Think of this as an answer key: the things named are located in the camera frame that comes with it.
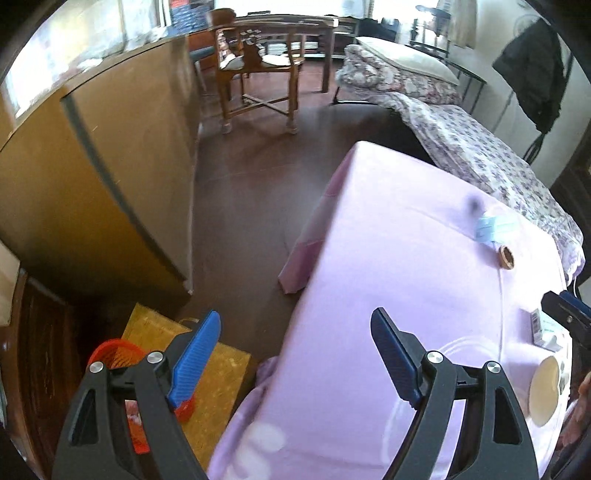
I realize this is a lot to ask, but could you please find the wooden table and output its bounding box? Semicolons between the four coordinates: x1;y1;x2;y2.
231;14;340;93

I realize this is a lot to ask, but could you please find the black jacket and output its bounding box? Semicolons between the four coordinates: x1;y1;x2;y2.
492;18;566;134

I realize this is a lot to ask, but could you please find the red plastic basket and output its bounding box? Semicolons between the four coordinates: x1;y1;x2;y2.
87;338;197;455

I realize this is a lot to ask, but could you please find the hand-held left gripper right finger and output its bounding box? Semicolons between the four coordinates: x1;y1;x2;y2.
370;307;540;480

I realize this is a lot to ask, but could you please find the small white box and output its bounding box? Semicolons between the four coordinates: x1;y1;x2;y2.
529;307;565;352

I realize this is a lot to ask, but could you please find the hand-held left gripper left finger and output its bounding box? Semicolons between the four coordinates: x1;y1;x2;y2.
52;310;222;480

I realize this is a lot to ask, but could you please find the metal bed frame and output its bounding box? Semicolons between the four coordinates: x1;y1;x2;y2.
406;4;488;116

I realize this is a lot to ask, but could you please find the cream pillow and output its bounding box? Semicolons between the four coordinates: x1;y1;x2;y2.
355;36;462;86

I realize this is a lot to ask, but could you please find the wooden armchair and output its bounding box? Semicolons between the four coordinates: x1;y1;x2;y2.
210;23;306;136

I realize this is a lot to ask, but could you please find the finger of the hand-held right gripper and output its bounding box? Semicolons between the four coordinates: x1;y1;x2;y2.
541;290;591;342

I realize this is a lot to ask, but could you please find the blue face mask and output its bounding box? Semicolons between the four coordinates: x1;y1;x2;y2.
475;213;519;244

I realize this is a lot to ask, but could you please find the pink tablecloth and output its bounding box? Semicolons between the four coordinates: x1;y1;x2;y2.
208;141;575;480

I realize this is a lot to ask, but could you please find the dark low cabinet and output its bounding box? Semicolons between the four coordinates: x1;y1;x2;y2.
332;18;416;47

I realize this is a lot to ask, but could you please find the bed with floral quilt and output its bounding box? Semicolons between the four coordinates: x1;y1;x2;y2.
335;44;585;282

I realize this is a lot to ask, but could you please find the large brown cabinet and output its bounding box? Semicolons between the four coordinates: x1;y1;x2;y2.
0;34;201;305

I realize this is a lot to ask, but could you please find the cardboard box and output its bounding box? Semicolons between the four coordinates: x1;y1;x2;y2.
0;240;21;328

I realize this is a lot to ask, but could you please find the dark carved wooden cabinet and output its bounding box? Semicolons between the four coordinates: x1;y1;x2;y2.
9;268;93;476

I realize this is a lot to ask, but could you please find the blue seat chair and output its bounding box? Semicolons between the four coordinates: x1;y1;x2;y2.
189;9;236;93

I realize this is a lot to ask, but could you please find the white cup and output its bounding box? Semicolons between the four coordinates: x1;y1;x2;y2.
529;355;566;428

